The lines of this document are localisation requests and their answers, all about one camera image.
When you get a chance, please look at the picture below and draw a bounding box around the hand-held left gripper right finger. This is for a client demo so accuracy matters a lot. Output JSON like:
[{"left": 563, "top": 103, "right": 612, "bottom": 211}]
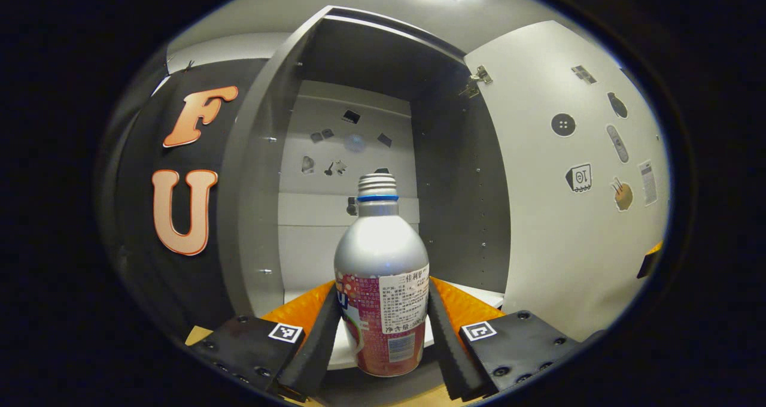
[{"left": 426, "top": 275, "right": 592, "bottom": 402}]

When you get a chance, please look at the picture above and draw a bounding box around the grey cabinet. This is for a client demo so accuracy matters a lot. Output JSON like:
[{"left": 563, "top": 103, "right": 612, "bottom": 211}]
[{"left": 217, "top": 5, "right": 514, "bottom": 406}]

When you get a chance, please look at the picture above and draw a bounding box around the white cabinet door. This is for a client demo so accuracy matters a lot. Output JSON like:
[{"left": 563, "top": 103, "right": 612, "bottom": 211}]
[{"left": 464, "top": 20, "right": 671, "bottom": 343}]

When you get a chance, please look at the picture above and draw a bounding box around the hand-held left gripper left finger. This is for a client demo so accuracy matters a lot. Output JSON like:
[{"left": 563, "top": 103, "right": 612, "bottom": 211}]
[{"left": 189, "top": 281, "right": 343, "bottom": 403}]

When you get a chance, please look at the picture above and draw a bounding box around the metal door hinge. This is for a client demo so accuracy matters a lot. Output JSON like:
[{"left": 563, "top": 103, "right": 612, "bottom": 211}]
[{"left": 460, "top": 66, "right": 494, "bottom": 98}]

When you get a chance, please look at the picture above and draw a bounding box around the silver bottle with red label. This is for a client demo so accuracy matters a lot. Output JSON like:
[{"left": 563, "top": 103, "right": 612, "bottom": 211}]
[{"left": 333, "top": 173, "right": 431, "bottom": 378}]

